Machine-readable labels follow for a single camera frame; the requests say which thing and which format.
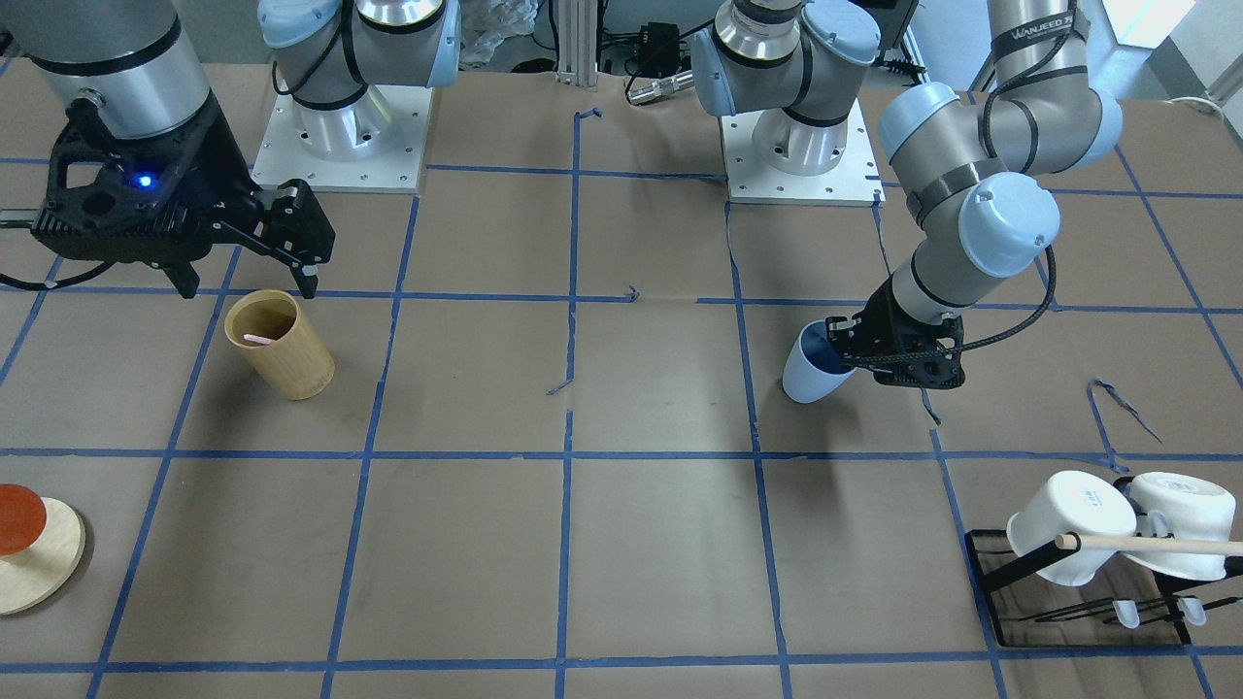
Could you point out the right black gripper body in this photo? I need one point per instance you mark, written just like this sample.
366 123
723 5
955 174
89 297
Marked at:
206 165

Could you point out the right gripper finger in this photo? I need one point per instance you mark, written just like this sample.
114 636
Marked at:
286 223
184 278

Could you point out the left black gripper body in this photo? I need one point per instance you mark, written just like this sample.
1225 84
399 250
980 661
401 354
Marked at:
891 316

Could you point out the light blue plastic cup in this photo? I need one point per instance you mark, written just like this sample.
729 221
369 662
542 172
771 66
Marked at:
814 367

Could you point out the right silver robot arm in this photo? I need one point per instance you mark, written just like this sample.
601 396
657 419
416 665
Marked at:
136 62

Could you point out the orange cup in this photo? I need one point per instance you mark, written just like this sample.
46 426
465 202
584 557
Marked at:
23 518

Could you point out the bamboo chopstick holder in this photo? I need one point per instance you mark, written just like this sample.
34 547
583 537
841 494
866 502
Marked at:
298 366

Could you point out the white mug near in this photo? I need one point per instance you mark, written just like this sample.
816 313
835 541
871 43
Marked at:
1070 501

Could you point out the white mug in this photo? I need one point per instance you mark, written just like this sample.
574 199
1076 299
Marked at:
1070 501
1192 509

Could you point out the wooden mug tree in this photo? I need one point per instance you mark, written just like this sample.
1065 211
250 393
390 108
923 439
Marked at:
32 576

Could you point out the white mug far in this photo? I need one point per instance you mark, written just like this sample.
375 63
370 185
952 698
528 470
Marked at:
1192 509

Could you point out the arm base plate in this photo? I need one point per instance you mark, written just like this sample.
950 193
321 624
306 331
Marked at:
771 159
374 146

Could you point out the aluminium frame post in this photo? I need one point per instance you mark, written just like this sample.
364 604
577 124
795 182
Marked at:
577 47

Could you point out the black wire mug rack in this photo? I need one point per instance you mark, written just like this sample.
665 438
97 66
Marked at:
1079 591

